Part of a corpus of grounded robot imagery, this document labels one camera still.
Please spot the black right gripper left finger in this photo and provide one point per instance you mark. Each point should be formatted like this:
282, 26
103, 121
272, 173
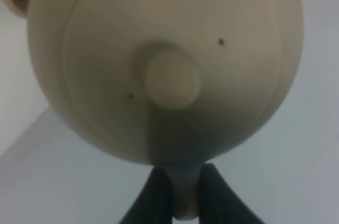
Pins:
155, 203

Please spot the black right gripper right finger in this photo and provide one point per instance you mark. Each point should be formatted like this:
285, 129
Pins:
218, 203

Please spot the beige teapot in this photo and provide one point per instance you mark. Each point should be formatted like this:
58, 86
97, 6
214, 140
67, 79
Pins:
167, 83

